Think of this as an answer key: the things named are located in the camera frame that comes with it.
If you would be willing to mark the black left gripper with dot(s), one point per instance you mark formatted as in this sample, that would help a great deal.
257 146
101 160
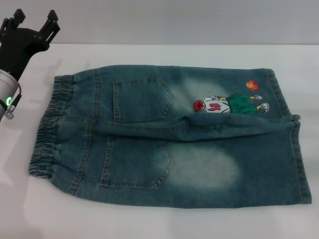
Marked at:
20 47

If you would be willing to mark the blue denim shorts with cartoon print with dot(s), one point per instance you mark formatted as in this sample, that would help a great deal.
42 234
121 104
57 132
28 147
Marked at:
154 154

